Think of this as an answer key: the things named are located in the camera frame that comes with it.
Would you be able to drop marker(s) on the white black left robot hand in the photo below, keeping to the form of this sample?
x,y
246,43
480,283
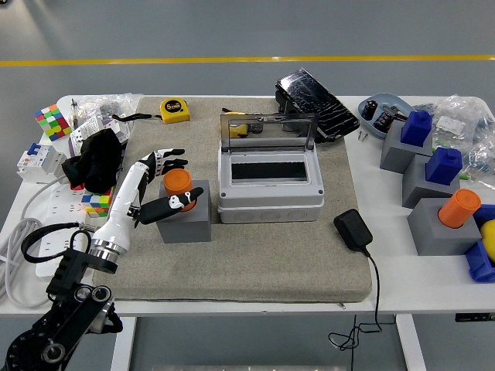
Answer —
x,y
120,201

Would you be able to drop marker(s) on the orange cylinder battery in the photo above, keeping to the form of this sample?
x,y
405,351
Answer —
x,y
176,181
459,208

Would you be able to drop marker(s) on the smoky transparent box lid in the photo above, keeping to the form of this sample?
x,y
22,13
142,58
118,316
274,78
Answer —
x,y
226,133

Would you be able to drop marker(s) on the grey plastic junction box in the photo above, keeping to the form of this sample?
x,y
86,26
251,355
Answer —
x,y
270,208

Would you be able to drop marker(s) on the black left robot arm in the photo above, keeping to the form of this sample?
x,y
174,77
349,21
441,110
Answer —
x,y
69,270

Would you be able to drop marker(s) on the blue square battery block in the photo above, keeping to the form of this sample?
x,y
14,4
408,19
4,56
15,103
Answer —
x,y
415,129
443,166

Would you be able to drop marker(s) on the small multicolour puzzle cube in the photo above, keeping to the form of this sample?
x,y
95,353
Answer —
x,y
96,203

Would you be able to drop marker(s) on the black cloth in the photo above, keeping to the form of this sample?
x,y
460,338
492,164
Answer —
x,y
94,162

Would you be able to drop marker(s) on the white power strip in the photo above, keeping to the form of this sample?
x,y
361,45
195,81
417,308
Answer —
x,y
58,208

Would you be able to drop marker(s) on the grey block with round hole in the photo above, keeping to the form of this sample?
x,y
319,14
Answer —
x,y
185,228

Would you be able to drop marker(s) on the white circuit breaker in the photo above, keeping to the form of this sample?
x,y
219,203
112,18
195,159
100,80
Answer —
x,y
38,162

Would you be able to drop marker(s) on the silver pen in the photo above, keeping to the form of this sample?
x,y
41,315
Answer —
x,y
73,112

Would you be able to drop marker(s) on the clear plastic bag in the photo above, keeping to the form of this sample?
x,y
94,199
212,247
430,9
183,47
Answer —
x,y
96,102

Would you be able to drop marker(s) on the large multicolour puzzle cube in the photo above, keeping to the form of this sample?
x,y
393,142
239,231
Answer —
x,y
52,121

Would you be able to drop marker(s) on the yellow square tape measure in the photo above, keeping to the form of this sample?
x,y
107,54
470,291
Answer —
x,y
175,110

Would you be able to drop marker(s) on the grey-brown fabric mat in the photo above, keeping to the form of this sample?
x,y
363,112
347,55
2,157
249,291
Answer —
x,y
232,263

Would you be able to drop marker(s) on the yellow round tape measure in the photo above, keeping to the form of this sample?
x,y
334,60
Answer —
x,y
237,129

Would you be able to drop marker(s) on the black stand under device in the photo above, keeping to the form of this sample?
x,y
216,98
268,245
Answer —
x,y
281,101

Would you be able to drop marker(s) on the black cracked screen device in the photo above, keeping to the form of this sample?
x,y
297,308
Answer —
x,y
317,102

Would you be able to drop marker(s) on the black power adapter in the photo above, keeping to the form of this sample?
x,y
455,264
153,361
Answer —
x,y
352,230

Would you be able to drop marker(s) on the black capacitor in tray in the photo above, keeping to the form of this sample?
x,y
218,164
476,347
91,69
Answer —
x,y
383,119
370,109

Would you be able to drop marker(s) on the grey block holder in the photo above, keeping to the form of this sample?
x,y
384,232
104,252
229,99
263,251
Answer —
x,y
394,154
417,189
429,235

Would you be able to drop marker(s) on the blue-grey oval tray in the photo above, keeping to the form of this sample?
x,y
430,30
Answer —
x,y
381,100

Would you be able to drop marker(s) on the small brown component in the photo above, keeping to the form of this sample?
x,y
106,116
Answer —
x,y
401,116

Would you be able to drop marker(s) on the white table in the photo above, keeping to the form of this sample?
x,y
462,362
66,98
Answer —
x,y
406,278

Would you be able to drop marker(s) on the clear bags of small parts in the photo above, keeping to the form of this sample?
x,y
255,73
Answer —
x,y
460,116

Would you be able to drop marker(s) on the blue plastic holder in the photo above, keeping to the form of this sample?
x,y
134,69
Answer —
x,y
479,263

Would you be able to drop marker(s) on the yellow rounded object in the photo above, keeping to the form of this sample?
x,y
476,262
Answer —
x,y
489,237

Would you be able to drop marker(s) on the black table control panel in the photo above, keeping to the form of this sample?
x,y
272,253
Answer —
x,y
473,317

